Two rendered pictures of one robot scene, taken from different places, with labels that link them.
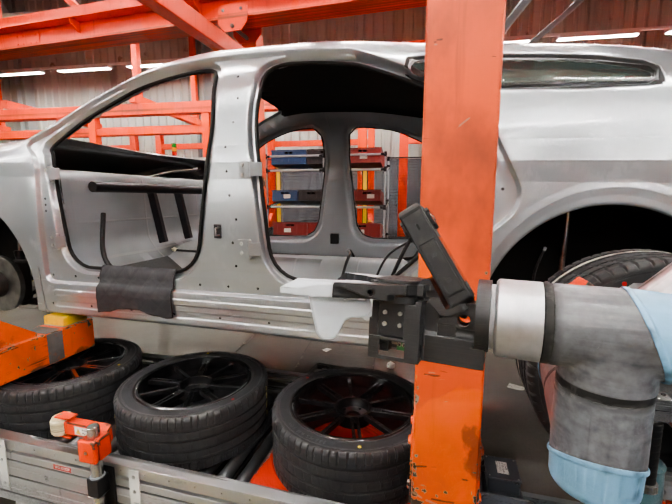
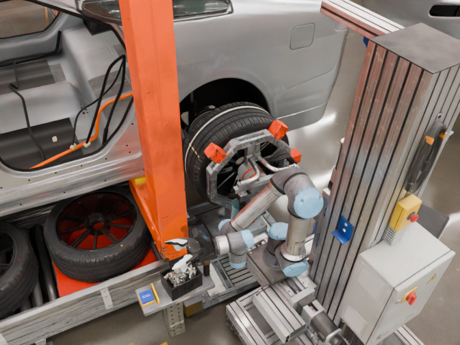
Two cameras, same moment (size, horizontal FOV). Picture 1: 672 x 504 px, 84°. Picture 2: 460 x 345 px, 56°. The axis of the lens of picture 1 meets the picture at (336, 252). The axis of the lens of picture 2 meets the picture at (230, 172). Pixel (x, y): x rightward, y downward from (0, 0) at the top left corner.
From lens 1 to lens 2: 1.50 m
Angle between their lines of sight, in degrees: 51
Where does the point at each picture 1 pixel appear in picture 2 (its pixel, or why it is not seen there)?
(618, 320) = (241, 244)
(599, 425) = (239, 258)
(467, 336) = (212, 252)
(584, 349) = (236, 250)
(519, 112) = not seen: hidden behind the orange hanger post
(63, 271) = not seen: outside the picture
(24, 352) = not seen: outside the picture
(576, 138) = (196, 50)
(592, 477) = (238, 265)
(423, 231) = (200, 239)
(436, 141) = (154, 134)
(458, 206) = (168, 155)
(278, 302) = (24, 190)
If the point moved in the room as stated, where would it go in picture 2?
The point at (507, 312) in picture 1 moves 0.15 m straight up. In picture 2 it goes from (222, 249) to (222, 225)
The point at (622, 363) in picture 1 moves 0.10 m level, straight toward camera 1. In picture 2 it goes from (241, 250) to (244, 270)
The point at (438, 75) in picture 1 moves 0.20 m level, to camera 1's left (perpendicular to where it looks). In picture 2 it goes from (150, 107) to (108, 126)
